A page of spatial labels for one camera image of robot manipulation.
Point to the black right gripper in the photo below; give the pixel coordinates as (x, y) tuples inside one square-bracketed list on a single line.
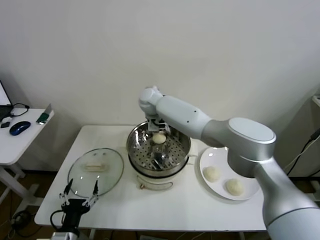
[(165, 124)]

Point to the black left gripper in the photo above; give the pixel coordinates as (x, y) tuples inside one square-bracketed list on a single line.
[(73, 207)]

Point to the white steamed baozi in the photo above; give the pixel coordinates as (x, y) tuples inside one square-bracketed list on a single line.
[(158, 138), (212, 173), (235, 186)]

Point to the round glass pot lid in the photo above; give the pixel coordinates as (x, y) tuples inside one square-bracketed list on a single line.
[(82, 180)]

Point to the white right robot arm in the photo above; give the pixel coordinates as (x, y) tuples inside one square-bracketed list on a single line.
[(225, 135)]

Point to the stainless steel steamer basket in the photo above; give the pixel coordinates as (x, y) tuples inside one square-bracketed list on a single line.
[(175, 155)]

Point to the steel steamer pot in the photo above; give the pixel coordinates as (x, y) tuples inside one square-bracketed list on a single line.
[(155, 181)]

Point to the white round plate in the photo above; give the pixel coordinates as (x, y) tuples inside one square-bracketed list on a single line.
[(215, 190)]

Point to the white side desk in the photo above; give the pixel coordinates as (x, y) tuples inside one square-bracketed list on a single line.
[(25, 142)]

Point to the blue computer mouse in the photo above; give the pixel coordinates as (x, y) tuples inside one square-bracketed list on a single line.
[(18, 128)]

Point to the small black desk object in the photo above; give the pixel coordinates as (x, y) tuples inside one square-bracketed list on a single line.
[(5, 125)]

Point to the black laptop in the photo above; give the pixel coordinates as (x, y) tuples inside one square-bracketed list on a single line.
[(2, 110)]

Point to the white shelf edge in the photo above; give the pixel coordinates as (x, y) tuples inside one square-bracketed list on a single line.
[(317, 100)]

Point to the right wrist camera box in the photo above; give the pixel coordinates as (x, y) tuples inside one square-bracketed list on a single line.
[(153, 126)]

